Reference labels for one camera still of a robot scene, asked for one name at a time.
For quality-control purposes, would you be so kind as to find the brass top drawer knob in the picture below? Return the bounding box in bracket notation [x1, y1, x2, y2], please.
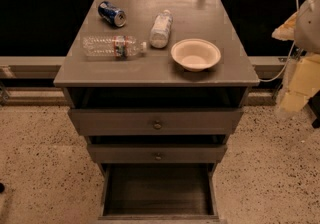
[153, 120, 162, 130]

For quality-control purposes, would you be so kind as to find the white paper bowl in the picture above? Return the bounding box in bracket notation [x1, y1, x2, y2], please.
[171, 39, 221, 72]

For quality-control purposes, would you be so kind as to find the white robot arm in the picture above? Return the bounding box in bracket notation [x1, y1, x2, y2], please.
[272, 0, 320, 115]

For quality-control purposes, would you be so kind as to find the grey top drawer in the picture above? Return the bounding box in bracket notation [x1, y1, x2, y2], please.
[68, 109, 243, 136]

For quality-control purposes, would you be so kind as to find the white cable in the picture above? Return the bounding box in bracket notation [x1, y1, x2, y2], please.
[259, 0, 301, 84]

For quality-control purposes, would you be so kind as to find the brass middle drawer knob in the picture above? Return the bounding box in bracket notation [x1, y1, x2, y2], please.
[155, 153, 162, 161]

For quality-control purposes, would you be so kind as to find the blue white plastic bottle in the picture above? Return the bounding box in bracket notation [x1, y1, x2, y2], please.
[149, 10, 173, 49]

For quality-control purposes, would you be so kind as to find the grey middle drawer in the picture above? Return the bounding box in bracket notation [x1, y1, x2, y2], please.
[87, 144, 227, 163]

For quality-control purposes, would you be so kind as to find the grey wooden drawer cabinet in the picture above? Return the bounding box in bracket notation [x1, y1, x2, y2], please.
[53, 0, 261, 224]

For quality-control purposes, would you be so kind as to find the grey open bottom drawer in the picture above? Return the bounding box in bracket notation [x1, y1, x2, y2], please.
[95, 164, 228, 224]

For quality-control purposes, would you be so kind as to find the blue soda can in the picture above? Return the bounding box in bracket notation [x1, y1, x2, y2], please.
[98, 1, 127, 28]

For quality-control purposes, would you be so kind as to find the brass drawer knob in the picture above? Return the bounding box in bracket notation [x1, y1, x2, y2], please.
[155, 153, 162, 161]
[153, 120, 162, 130]

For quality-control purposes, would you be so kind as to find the clear plastic water bottle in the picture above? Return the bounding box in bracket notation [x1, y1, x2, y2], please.
[82, 35, 147, 58]

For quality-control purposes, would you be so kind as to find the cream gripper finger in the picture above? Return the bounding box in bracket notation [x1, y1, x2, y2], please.
[276, 53, 320, 117]
[272, 13, 297, 41]

